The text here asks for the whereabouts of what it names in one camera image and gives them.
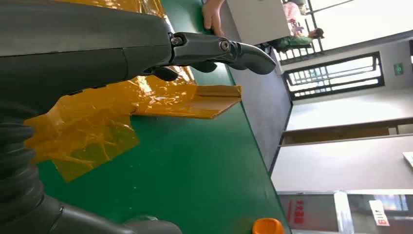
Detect orange detergent bottle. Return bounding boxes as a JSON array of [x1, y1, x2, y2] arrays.
[[251, 218, 285, 234]]

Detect white panel board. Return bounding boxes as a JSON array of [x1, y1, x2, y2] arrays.
[[225, 0, 292, 46]]

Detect person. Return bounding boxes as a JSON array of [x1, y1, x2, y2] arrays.
[[282, 1, 306, 37], [270, 27, 325, 53]]

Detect yellow film wrapped cardboard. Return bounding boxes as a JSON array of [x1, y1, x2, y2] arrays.
[[24, 0, 242, 183]]

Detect black framed window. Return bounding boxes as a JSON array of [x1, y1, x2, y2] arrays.
[[282, 51, 386, 101]]

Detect green table mat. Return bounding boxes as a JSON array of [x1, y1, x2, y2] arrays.
[[37, 0, 292, 234]]

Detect white sign red letters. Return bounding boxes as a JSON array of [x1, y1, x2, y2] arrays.
[[369, 199, 391, 227]]

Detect wooden wall ledge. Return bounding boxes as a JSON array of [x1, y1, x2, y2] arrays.
[[279, 117, 413, 148]]

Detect red lettered wall sign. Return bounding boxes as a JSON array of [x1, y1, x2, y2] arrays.
[[286, 199, 306, 226]]

